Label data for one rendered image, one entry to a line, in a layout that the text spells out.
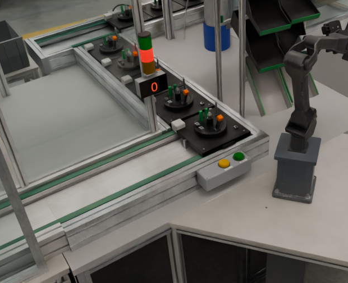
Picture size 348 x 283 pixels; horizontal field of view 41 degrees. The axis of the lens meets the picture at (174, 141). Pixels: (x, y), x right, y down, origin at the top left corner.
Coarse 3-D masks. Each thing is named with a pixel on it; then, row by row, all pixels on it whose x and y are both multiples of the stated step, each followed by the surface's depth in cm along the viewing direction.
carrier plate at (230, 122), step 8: (224, 112) 205; (184, 120) 203; (192, 120) 202; (232, 120) 200; (184, 128) 198; (192, 128) 198; (232, 128) 195; (240, 128) 195; (184, 136) 194; (192, 136) 193; (224, 136) 191; (232, 136) 191; (240, 136) 191; (192, 144) 189; (200, 144) 188; (208, 144) 188; (216, 144) 187; (224, 144) 188; (200, 152) 185; (208, 152) 185
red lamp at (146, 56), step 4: (152, 48) 174; (140, 52) 174; (144, 52) 173; (148, 52) 173; (152, 52) 175; (140, 56) 176; (144, 56) 174; (148, 56) 174; (152, 56) 175; (144, 60) 175; (148, 60) 175; (152, 60) 176
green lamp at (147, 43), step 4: (148, 36) 170; (140, 40) 171; (144, 40) 170; (148, 40) 171; (140, 44) 172; (144, 44) 171; (148, 44) 172; (140, 48) 173; (144, 48) 172; (148, 48) 172
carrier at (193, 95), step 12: (156, 96) 221; (168, 96) 217; (180, 96) 212; (192, 96) 214; (156, 108) 213; (168, 108) 210; (180, 108) 208; (192, 108) 210; (204, 108) 209; (168, 120) 204
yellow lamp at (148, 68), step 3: (153, 60) 177; (141, 63) 178; (144, 63) 176; (147, 63) 176; (150, 63) 176; (153, 63) 177; (144, 66) 177; (147, 66) 177; (150, 66) 177; (153, 66) 178; (144, 69) 178; (147, 69) 177; (150, 69) 178; (153, 69) 178; (144, 72) 179; (147, 72) 178; (150, 72) 178; (153, 72) 179
